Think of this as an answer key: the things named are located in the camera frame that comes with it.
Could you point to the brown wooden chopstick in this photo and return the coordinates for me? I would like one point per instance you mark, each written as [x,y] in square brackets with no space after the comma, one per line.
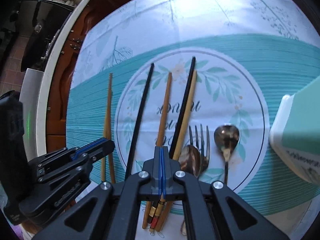
[159,140]

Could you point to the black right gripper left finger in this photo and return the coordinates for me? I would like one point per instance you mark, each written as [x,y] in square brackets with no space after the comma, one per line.
[124,199]

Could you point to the gold spoon left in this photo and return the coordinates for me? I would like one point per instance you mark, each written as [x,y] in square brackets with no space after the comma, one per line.
[190,160]

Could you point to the dark wooden lower cabinets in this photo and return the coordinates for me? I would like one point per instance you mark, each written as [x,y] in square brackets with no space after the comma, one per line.
[56,81]

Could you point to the gold spoon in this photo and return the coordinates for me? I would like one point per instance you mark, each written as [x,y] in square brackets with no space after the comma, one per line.
[226,138]
[190,160]

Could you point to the tan wooden chopstick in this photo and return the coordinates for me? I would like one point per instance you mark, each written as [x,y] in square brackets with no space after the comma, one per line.
[178,148]

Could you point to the black chopstick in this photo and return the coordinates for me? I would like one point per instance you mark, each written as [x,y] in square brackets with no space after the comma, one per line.
[182,109]
[137,124]

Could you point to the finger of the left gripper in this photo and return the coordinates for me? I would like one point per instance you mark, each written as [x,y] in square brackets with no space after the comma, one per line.
[47,175]
[67,159]

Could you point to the black chopstick right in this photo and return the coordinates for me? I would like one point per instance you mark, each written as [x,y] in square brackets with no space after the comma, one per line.
[182,109]

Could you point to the black countertop oven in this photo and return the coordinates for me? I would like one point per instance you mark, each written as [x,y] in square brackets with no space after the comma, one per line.
[41,22]

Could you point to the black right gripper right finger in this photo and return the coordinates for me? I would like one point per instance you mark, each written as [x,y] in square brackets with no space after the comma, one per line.
[198,199]

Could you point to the black chopstick left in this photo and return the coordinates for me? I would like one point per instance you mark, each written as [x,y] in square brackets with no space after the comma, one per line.
[137,124]

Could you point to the thin bamboo chopstick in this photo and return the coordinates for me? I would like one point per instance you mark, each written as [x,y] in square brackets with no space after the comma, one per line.
[107,135]

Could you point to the silver gold fork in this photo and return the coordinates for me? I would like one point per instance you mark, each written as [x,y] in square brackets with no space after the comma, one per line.
[203,148]

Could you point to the gold spoon right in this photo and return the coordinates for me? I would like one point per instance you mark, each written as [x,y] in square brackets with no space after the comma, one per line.
[226,138]

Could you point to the green utensil holder box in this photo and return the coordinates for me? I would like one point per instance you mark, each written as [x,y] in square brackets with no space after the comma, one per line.
[294,135]

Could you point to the floral white teal tablecloth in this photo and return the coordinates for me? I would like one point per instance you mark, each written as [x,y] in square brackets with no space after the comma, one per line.
[248,55]

